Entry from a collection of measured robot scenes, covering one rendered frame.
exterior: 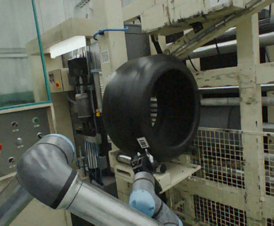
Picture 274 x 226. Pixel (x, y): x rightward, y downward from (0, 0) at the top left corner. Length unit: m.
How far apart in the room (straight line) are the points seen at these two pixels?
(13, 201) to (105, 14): 1.09
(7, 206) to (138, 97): 0.63
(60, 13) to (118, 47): 9.61
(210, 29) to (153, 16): 0.36
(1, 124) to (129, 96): 0.77
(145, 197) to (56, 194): 0.26
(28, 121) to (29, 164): 0.96
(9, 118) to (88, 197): 1.01
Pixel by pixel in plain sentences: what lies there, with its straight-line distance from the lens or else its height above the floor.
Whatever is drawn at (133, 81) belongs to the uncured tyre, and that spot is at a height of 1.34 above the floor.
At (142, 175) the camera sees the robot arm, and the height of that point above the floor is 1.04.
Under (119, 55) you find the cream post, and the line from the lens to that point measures 1.45.
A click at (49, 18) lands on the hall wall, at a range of 10.81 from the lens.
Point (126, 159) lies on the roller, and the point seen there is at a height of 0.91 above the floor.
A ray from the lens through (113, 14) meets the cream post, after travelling 1.49.
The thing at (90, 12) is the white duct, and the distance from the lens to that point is 2.10.
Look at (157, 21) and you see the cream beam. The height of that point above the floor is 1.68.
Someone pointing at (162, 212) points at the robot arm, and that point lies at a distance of 0.75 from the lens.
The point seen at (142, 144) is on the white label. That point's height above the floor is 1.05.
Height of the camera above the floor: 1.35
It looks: 8 degrees down
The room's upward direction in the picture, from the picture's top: 7 degrees counter-clockwise
